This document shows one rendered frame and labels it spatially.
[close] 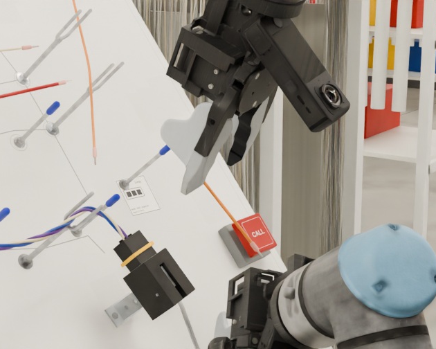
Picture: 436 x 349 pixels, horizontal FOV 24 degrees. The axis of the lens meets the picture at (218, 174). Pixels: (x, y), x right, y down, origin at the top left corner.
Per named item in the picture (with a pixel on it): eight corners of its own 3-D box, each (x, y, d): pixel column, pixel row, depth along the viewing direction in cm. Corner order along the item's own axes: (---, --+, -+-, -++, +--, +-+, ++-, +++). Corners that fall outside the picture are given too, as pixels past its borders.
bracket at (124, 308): (116, 327, 111) (142, 309, 108) (104, 310, 111) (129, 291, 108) (140, 309, 115) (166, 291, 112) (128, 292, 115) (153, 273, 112)
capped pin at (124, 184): (126, 192, 123) (178, 148, 116) (117, 185, 122) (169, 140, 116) (130, 185, 124) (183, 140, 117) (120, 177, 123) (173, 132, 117)
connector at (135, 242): (138, 283, 108) (149, 275, 107) (111, 247, 108) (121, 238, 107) (154, 271, 111) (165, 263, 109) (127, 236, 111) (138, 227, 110)
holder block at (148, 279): (152, 320, 108) (174, 305, 106) (122, 278, 108) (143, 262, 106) (174, 304, 111) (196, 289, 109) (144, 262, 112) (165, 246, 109)
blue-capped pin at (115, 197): (75, 239, 114) (118, 203, 108) (68, 228, 114) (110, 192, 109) (84, 234, 115) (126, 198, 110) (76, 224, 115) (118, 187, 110)
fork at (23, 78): (25, 72, 122) (88, 2, 113) (32, 84, 122) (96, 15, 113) (12, 73, 121) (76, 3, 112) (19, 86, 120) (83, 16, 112)
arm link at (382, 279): (378, 326, 76) (353, 218, 78) (308, 354, 85) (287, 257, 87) (461, 315, 79) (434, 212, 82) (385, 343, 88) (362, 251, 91)
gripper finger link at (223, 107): (204, 147, 96) (248, 68, 94) (219, 157, 96) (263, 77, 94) (184, 148, 92) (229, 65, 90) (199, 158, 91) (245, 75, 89)
